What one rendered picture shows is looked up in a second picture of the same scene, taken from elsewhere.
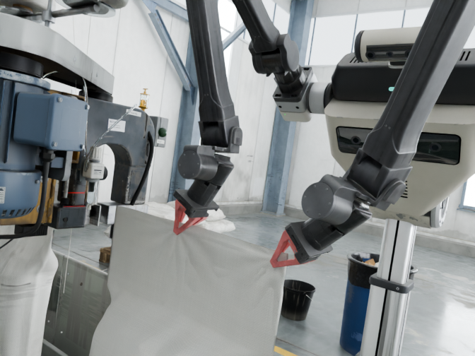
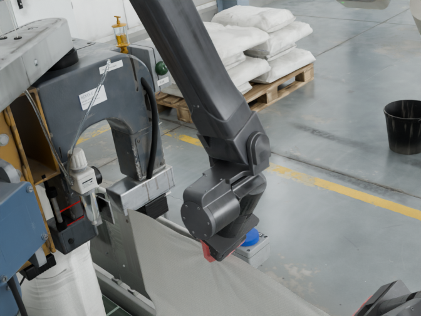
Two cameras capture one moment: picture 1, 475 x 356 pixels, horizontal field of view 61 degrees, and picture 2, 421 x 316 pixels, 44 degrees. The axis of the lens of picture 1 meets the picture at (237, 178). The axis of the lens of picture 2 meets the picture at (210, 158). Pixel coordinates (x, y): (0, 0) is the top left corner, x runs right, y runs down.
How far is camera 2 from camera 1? 0.43 m
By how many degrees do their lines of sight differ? 28
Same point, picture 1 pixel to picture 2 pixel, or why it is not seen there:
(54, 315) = (111, 247)
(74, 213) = (79, 228)
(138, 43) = not seen: outside the picture
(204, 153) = (215, 198)
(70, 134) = (20, 243)
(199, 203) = (228, 236)
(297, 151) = not seen: outside the picture
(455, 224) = not seen: outside the picture
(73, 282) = (117, 217)
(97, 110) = (59, 93)
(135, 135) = (123, 94)
